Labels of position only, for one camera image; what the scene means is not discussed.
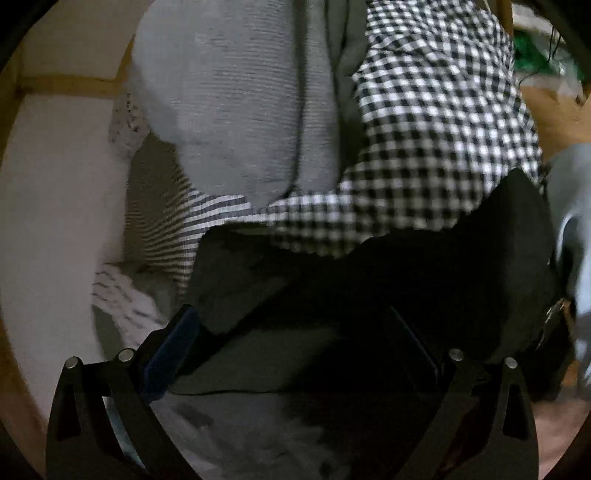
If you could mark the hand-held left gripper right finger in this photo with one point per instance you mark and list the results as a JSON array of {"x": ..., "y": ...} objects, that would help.
[{"x": 422, "y": 346}]

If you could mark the grey spotted cloth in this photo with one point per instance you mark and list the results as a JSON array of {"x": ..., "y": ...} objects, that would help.
[{"x": 231, "y": 438}]

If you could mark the black white checkered cloth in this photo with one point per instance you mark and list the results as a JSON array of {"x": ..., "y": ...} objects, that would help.
[{"x": 429, "y": 138}]

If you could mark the grey knit sweater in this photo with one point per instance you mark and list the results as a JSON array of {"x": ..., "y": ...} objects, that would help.
[{"x": 240, "y": 101}]

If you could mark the green clutter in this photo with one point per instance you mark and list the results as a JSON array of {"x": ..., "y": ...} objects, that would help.
[{"x": 531, "y": 50}]

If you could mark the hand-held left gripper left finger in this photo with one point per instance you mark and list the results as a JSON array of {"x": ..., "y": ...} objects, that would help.
[{"x": 170, "y": 353}]

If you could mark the navy white striped cloth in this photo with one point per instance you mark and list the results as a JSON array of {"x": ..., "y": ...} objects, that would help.
[{"x": 171, "y": 217}]

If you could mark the pale striped cloth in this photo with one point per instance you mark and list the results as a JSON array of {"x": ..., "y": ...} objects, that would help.
[{"x": 124, "y": 295}]

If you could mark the person's right forearm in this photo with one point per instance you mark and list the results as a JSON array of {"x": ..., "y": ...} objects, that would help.
[{"x": 572, "y": 230}]

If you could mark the black garment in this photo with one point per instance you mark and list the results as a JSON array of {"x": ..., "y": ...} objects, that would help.
[{"x": 378, "y": 295}]

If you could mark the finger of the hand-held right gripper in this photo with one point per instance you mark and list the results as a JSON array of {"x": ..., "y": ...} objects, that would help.
[{"x": 551, "y": 341}]

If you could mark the dark grey cloth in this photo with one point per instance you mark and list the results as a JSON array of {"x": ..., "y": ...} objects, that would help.
[{"x": 344, "y": 64}]

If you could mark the white lace cloth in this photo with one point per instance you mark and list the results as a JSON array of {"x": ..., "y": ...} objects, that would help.
[{"x": 127, "y": 124}]

